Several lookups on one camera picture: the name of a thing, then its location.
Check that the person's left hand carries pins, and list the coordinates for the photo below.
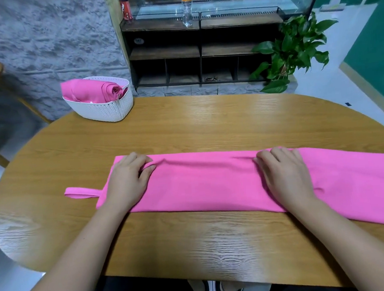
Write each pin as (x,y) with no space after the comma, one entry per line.
(125,181)

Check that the person's right hand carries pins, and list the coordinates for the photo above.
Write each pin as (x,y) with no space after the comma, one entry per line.
(286,176)

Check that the pile of pink cloths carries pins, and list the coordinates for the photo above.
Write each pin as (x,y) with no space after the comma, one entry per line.
(214,181)

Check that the white woven plastic basket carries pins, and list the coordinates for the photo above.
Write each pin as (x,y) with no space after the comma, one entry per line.
(104,110)

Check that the pink towel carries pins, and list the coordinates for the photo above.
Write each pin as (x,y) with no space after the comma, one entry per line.
(90,90)

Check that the person's left forearm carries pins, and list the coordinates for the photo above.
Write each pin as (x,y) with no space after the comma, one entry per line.
(63,271)

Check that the person's right forearm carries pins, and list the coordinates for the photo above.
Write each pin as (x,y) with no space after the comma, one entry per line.
(357,250)

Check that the green potted plant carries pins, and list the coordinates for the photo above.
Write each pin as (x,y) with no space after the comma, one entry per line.
(290,51)

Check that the dark wooden shelf cabinet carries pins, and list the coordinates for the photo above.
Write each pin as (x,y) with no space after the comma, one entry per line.
(166,54)

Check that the red label cola bottle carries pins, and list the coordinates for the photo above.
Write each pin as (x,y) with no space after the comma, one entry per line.
(126,7)

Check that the clear bottle with orange label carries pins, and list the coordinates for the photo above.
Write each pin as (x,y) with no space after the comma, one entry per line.
(187,5)

